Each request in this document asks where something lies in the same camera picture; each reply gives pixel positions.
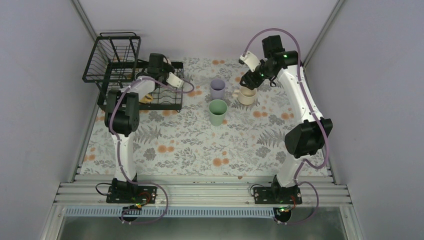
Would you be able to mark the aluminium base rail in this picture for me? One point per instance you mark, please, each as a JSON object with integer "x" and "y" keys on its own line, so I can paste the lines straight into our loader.
{"x": 198, "y": 191}

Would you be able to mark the aluminium corner profile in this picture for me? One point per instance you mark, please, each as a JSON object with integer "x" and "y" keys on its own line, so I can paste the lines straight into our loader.
{"x": 329, "y": 21}
{"x": 93, "y": 108}

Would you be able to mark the lavender plastic cup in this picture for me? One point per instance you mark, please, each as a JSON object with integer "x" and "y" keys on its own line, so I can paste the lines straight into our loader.
{"x": 217, "y": 89}

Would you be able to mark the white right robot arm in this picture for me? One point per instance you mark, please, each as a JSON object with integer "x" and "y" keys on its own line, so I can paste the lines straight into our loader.
{"x": 311, "y": 131}

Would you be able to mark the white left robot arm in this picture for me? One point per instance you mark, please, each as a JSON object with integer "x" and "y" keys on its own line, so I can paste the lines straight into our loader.
{"x": 122, "y": 119}

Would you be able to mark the grey slotted cable duct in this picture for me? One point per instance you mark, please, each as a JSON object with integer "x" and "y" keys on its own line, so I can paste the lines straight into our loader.
{"x": 172, "y": 212}

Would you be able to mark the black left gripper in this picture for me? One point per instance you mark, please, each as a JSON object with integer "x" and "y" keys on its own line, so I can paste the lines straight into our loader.
{"x": 167, "y": 66}

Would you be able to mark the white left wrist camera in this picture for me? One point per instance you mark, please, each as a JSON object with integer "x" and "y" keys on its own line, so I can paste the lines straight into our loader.
{"x": 174, "y": 81}

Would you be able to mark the floral tablecloth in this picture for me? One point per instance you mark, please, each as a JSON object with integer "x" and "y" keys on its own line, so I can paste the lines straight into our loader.
{"x": 249, "y": 142}

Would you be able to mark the cream ceramic mug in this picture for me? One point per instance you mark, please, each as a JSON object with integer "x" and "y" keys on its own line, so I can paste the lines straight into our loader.
{"x": 245, "y": 96}

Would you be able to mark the black wire dish rack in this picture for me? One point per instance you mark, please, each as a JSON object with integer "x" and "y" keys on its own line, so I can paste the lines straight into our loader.
{"x": 112, "y": 64}

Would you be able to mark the aluminium corner profile right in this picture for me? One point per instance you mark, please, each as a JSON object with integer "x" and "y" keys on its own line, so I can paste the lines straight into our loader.
{"x": 329, "y": 21}

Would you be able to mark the aluminium corner profile left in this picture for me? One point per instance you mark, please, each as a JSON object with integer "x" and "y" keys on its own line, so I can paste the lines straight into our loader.
{"x": 93, "y": 108}

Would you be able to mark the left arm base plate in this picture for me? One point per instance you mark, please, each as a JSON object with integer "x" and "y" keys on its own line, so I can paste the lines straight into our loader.
{"x": 133, "y": 194}

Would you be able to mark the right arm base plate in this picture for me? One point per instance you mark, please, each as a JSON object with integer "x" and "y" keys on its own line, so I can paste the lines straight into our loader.
{"x": 277, "y": 195}

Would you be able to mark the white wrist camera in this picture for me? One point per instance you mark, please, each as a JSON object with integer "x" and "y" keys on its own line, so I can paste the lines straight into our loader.
{"x": 174, "y": 81}
{"x": 249, "y": 59}

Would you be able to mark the yellow ceramic mug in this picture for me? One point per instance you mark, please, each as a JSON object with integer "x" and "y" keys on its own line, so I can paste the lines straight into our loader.
{"x": 146, "y": 99}

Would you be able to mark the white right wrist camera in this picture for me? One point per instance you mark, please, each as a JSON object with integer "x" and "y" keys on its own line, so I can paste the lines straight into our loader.
{"x": 249, "y": 59}

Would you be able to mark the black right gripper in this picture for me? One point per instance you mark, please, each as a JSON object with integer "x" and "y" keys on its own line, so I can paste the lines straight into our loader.
{"x": 251, "y": 82}

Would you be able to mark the mint green plastic cup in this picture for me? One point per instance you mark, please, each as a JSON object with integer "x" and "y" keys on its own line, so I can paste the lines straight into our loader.
{"x": 217, "y": 112}

